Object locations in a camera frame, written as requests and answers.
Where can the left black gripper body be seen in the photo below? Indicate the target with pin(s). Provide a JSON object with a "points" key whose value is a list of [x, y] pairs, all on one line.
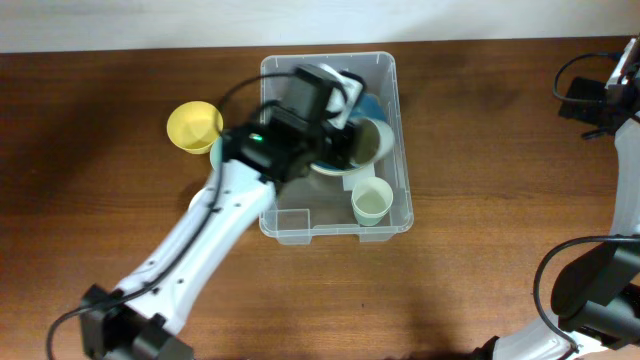
{"points": [[330, 144]]}

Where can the green small bowl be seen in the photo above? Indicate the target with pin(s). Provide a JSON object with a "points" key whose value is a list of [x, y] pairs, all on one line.
{"points": [[215, 154]]}

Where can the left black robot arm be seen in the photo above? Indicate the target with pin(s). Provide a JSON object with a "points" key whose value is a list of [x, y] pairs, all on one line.
{"points": [[143, 316]]}

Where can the clear plastic storage bin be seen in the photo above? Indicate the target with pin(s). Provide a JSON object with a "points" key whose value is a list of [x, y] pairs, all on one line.
{"points": [[317, 205]]}

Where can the white small bowl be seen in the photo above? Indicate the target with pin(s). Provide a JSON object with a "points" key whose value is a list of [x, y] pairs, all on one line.
{"points": [[195, 199]]}

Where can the cream plate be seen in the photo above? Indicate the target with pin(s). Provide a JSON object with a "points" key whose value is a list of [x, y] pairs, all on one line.
{"points": [[327, 170]]}

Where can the green cup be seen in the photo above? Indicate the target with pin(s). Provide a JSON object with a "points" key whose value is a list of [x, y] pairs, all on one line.
{"points": [[369, 216]]}

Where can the grey cup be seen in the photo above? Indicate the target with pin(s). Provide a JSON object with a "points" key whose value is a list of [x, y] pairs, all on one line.
{"points": [[373, 139]]}

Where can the yellow small bowl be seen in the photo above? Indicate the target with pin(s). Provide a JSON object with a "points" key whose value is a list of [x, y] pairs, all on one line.
{"points": [[194, 126]]}

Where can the blue plate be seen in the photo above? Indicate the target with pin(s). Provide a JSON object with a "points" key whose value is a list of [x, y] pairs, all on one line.
{"points": [[368, 106]]}

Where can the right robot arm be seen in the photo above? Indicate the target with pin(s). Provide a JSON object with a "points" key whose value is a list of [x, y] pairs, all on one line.
{"points": [[594, 301]]}

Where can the cream cup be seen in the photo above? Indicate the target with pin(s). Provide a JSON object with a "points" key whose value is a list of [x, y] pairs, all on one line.
{"points": [[373, 192]]}

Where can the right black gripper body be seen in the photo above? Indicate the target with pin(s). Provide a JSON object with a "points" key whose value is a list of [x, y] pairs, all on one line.
{"points": [[587, 90]]}

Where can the white label in bin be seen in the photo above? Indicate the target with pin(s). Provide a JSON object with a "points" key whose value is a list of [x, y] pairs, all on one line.
{"points": [[350, 180]]}

